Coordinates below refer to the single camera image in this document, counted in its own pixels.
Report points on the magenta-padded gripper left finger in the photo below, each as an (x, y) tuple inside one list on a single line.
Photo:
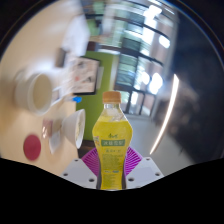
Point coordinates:
[(78, 171)]

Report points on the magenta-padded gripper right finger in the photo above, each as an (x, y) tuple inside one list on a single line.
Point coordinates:
[(145, 170)]

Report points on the yellow drink bottle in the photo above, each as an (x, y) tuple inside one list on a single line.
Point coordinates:
[(112, 143)]

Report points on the white bowl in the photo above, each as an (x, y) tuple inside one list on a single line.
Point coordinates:
[(71, 128)]

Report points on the flat round red coaster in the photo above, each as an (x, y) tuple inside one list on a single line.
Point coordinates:
[(32, 147)]

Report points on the small pink packet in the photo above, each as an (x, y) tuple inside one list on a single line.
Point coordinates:
[(47, 127)]

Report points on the long linear ceiling light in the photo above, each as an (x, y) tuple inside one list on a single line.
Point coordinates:
[(168, 110)]

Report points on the small blue-capped bottle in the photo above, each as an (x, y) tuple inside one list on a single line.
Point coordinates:
[(76, 99)]

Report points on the black pendant lamp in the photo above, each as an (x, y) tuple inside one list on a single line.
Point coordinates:
[(145, 78), (156, 83)]

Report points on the white ribbed mug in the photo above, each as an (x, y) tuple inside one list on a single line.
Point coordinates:
[(23, 93)]

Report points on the black sticker-covered laptop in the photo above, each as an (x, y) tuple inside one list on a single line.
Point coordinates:
[(85, 75)]

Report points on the white paper sheets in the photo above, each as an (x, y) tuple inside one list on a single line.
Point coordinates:
[(76, 35)]

